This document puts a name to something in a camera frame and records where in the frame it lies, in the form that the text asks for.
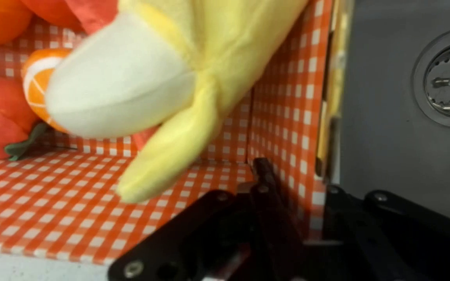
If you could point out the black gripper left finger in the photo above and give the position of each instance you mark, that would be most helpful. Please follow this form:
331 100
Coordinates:
203 239

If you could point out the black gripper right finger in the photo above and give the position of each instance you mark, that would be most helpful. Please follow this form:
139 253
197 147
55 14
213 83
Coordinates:
391 239

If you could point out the yellow banana plush toy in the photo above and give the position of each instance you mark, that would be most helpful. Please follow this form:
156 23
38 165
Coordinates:
147 72

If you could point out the red plush with green stem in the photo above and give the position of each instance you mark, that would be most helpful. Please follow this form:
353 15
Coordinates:
0 118

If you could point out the stainless steel sink basin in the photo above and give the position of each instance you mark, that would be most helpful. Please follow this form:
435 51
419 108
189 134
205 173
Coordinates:
386 129

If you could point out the red orange plush toy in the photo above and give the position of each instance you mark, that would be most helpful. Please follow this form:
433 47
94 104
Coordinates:
74 12

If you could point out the orange slice plush toy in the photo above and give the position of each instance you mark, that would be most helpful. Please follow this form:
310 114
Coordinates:
35 83

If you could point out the orange white checkered box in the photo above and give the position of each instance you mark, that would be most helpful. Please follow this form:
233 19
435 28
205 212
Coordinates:
69 207

